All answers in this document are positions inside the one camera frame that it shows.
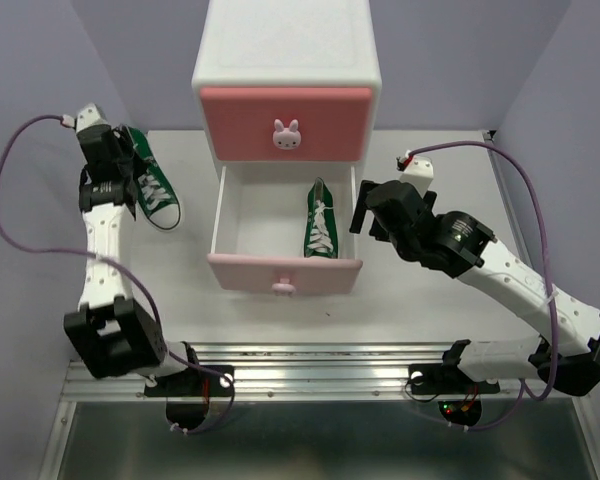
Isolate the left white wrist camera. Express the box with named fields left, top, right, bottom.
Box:
left=60, top=103, right=109, bottom=133

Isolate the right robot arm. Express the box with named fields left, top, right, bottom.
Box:
left=350, top=180, right=600, bottom=397

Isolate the light pink drawer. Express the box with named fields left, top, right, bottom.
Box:
left=207, top=162, right=363, bottom=295

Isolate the green sneaker front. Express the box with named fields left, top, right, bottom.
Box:
left=303, top=177, right=339, bottom=259

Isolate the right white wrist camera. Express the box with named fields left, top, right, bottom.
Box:
left=396, top=151, right=434, bottom=197

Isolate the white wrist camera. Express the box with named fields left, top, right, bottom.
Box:
left=396, top=151, right=434, bottom=197
left=60, top=103, right=109, bottom=133

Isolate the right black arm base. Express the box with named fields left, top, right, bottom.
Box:
left=404, top=363, right=501, bottom=428

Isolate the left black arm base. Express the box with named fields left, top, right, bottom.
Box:
left=143, top=365, right=235, bottom=436

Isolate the green sneaker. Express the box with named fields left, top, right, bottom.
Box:
left=124, top=125, right=183, bottom=232
left=303, top=177, right=339, bottom=259

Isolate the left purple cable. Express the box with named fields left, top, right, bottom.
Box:
left=0, top=114, right=237, bottom=436

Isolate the aluminium rail frame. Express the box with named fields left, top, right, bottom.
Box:
left=34, top=130, right=600, bottom=480

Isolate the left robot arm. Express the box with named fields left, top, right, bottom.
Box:
left=63, top=121, right=203, bottom=394

